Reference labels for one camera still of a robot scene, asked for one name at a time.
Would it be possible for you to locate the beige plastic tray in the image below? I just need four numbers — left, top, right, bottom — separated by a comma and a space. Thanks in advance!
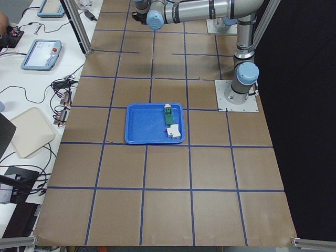
10, 107, 56, 158

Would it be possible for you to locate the right aluminium corner profile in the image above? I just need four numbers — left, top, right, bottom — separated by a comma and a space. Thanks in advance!
290, 237, 336, 251

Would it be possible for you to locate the left aluminium corner profile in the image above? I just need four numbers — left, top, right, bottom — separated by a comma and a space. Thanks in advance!
1, 236, 38, 249

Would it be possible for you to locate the near blue teach pendant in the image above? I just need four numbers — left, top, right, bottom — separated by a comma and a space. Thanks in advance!
20, 39, 62, 71

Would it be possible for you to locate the green terminal block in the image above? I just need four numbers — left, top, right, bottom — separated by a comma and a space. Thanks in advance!
164, 103, 174, 126

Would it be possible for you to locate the black cable connector bundle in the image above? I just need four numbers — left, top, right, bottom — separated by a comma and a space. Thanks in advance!
50, 75, 78, 91

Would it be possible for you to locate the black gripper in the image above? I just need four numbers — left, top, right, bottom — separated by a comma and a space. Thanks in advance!
132, 12, 147, 25

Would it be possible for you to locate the far blue teach pendant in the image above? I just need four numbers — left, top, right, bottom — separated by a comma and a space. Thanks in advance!
37, 0, 65, 18

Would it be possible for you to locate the person's hand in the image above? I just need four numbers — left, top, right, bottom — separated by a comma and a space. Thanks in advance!
0, 11, 9, 36

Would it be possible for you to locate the black power adapter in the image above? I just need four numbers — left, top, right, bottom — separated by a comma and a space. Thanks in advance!
84, 11, 97, 21

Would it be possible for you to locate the aluminium corner profile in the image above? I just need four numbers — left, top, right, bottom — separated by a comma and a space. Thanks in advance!
1, 236, 38, 249
290, 237, 336, 251

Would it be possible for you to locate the blue teach pendant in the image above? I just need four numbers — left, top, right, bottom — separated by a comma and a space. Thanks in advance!
20, 39, 62, 71
37, 0, 65, 18

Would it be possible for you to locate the blue plastic tray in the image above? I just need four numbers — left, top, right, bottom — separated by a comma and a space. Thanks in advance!
124, 102, 185, 145

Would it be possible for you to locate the black cable on table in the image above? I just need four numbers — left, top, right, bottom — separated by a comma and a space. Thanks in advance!
0, 86, 53, 104

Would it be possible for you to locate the black electronics box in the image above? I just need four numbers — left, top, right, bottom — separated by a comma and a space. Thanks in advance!
1, 25, 24, 49

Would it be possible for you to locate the white relay socket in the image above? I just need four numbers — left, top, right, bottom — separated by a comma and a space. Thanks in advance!
166, 124, 181, 139

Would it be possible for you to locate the upper brown circuit module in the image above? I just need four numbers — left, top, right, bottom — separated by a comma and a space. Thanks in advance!
60, 90, 72, 106

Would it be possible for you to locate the lower brown circuit module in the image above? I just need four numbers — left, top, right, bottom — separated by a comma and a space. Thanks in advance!
53, 109, 68, 126

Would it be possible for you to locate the aluminium frame post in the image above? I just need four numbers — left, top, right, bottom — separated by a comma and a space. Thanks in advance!
60, 0, 92, 55

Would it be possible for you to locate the brown circuit module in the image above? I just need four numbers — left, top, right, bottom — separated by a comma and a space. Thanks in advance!
53, 109, 68, 126
60, 90, 72, 106

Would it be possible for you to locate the black camera stand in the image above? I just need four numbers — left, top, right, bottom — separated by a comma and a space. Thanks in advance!
1, 166, 39, 204

